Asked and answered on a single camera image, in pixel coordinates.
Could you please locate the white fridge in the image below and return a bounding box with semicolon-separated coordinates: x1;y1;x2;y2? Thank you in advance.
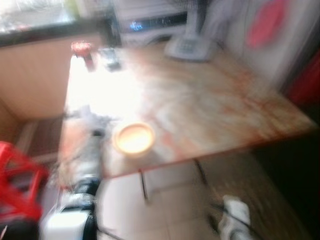
215;0;320;93

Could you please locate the red cabinet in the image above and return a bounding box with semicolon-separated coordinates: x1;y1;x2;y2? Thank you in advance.
285;50;320;108

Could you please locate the red hanging cloth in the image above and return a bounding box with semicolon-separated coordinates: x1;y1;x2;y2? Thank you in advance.
246;0;291;49

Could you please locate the black metal table leg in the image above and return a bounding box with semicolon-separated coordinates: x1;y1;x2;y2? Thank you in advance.
194;159;208;187
139;170;150;203

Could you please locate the white kitchen appliance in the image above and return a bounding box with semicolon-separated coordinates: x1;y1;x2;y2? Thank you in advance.
164;10;221;63

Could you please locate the cream round bowl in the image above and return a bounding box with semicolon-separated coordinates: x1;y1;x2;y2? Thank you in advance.
112;121;157;159

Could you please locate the white appliance with blue display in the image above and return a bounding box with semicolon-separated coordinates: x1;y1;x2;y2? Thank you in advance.
112;0;201;48

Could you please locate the window glass pane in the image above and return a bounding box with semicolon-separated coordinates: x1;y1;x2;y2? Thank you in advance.
0;0;113;33

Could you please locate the red plastic stool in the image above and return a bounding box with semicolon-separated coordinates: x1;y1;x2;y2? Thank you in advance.
0;141;51;223

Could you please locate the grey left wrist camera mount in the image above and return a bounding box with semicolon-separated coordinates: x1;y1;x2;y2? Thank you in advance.
65;104;118;133

